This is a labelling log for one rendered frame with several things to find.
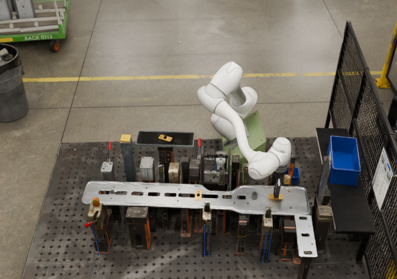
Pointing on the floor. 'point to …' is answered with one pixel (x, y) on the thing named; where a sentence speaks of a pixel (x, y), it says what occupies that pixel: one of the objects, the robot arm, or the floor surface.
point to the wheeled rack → (53, 27)
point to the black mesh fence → (365, 142)
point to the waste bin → (12, 85)
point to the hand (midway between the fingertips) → (276, 192)
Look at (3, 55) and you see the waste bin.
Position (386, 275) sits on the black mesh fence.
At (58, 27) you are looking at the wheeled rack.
